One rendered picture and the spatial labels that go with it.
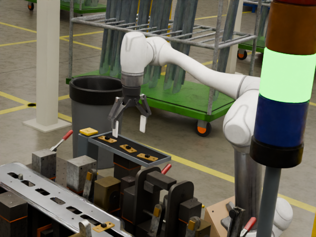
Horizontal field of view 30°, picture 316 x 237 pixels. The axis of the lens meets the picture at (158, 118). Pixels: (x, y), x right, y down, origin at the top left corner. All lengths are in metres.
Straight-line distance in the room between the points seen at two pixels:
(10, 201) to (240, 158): 0.89
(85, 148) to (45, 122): 3.42
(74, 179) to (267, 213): 1.68
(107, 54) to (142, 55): 4.74
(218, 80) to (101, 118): 2.84
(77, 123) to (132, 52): 2.78
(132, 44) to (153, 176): 0.52
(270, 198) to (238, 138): 1.12
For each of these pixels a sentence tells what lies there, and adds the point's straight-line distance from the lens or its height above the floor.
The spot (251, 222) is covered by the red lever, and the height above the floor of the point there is 1.14.
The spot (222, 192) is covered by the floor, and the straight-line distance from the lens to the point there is 4.92.
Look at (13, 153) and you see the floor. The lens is 5.47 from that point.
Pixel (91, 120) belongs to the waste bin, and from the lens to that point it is 4.96.
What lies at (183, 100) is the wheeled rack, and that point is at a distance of 6.27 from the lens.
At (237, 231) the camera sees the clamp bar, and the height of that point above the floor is 1.15.
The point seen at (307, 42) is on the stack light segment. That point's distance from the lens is 0.76.
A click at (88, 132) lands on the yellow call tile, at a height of 1.16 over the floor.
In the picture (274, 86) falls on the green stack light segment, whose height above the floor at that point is 1.89.
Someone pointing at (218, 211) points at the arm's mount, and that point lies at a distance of 2.61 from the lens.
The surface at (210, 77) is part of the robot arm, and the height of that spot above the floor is 1.54.
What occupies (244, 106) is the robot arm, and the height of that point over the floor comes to 1.51.
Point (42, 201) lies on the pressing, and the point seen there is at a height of 1.00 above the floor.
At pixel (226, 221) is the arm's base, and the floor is 0.87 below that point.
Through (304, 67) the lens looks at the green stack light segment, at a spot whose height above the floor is 1.92.
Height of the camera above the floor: 2.08
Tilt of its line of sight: 19 degrees down
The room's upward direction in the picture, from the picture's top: 4 degrees clockwise
